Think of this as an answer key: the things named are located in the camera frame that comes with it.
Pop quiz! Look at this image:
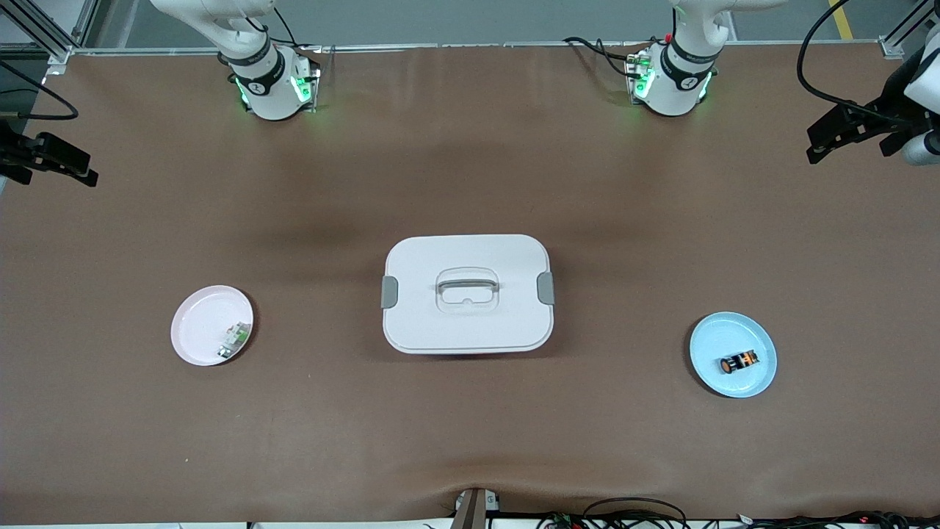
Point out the aluminium frame profile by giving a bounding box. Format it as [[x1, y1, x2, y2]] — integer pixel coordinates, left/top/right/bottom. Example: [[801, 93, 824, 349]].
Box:
[[0, 0, 100, 74], [878, 0, 940, 60]]

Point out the light blue round plate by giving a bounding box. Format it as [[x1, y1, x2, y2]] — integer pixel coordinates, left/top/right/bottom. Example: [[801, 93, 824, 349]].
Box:
[[689, 312, 778, 399]]

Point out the pink round plate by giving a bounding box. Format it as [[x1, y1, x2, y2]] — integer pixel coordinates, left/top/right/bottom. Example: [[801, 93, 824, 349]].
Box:
[[170, 285, 255, 367]]

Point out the metal table edge bracket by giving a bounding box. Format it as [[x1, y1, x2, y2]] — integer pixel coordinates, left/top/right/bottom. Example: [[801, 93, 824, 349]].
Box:
[[454, 487, 502, 529]]

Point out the orange and black push-button switch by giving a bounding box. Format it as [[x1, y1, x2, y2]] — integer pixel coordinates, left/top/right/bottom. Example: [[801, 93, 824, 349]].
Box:
[[718, 351, 759, 376]]

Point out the black arm base cable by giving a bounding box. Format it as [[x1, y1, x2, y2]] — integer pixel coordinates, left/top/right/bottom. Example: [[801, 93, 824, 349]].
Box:
[[253, 4, 302, 52], [563, 35, 651, 78]]

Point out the black cable tangle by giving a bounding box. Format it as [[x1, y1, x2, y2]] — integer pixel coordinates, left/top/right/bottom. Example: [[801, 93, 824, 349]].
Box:
[[536, 497, 940, 529]]

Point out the small green electrical component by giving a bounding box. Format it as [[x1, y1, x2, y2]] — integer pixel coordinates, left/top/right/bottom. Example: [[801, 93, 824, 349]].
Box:
[[217, 322, 250, 361]]

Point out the white lidded storage box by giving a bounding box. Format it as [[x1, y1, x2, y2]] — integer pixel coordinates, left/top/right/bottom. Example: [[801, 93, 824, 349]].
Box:
[[380, 234, 556, 356]]

